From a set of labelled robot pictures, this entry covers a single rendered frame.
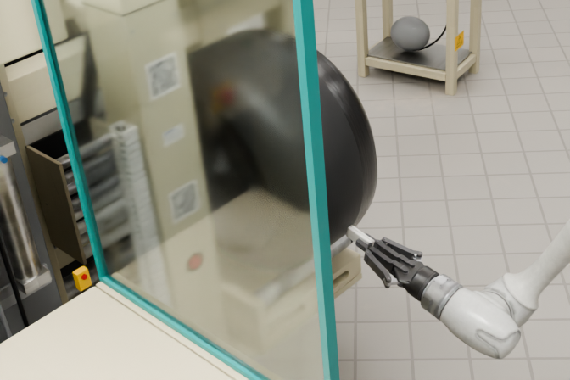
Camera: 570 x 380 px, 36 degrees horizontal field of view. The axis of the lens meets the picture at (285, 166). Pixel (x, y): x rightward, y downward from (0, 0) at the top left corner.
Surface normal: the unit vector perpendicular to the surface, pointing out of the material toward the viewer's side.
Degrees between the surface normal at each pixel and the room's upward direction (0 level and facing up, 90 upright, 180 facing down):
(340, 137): 65
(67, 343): 0
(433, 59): 0
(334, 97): 48
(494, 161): 0
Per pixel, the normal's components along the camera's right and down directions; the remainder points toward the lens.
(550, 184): -0.08, -0.85
